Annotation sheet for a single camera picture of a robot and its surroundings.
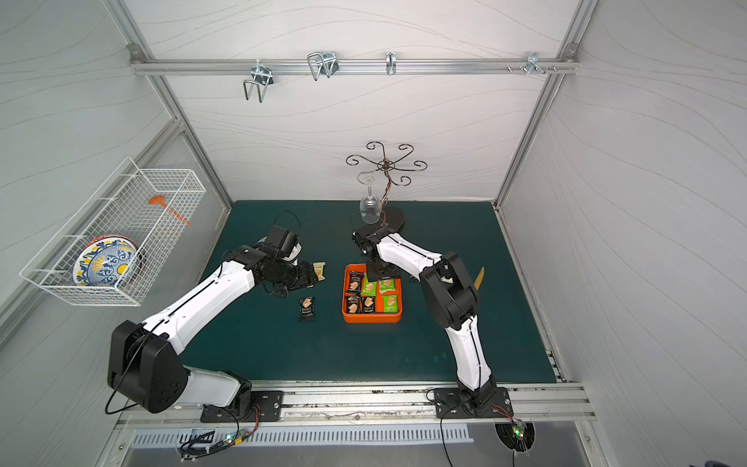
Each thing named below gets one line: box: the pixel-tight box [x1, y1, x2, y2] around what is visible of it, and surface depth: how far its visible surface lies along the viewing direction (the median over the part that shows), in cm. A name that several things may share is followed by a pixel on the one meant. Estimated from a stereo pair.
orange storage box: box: [342, 263, 402, 324], surface depth 93 cm
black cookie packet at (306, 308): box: [298, 295, 317, 323], surface depth 92 cm
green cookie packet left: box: [360, 272, 378, 297], surface depth 95 cm
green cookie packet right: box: [378, 279, 396, 294], surface depth 95 cm
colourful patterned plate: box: [71, 234, 146, 288], surface depth 61 cm
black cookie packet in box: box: [346, 295, 361, 315], surface depth 92 cm
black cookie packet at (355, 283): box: [348, 270, 364, 296], surface depth 97 cm
